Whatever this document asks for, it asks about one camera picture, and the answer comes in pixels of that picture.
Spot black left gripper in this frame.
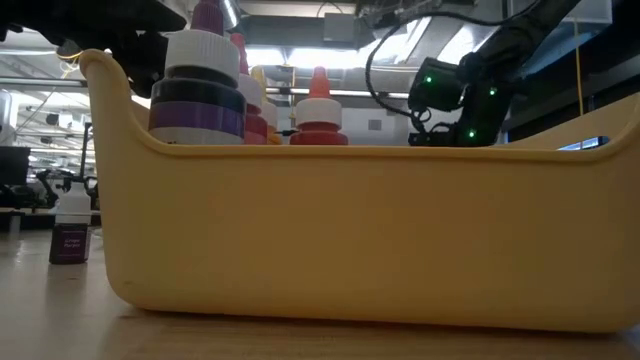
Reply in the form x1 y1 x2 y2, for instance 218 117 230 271
0 0 187 99

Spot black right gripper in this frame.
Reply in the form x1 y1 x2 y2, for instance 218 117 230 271
408 115 504 148

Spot purple food coloring bottle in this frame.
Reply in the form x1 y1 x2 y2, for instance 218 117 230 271
148 0 247 146

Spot pink food coloring bottle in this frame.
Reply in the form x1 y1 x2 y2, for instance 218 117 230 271
228 32 270 146

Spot yellow food coloring bottle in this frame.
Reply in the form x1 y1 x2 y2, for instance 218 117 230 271
251 64 283 146

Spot red food coloring bottle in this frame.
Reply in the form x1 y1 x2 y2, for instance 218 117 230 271
289 65 350 147

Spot small grape purple bottle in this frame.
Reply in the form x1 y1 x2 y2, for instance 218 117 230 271
48 180 93 266

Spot long ceiling light bar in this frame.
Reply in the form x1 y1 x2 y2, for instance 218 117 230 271
263 85 426 101

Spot yellow plastic bin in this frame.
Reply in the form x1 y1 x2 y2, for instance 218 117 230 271
78 48 640 334

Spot black monitor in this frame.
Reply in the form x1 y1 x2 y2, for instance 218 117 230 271
0 145 31 187

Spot black round overhead camera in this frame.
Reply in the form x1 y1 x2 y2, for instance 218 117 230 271
55 38 85 62

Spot silver ventilation duct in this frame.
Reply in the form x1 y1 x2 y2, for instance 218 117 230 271
222 0 241 29

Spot yellow hanging cable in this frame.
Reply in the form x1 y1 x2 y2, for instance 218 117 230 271
573 18 584 117

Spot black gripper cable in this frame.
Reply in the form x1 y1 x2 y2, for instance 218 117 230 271
364 8 544 122

